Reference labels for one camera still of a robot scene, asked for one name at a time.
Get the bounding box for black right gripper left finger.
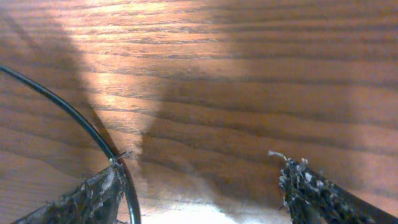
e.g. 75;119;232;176
12;162;126;224

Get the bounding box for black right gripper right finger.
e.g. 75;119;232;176
269;151;397;224

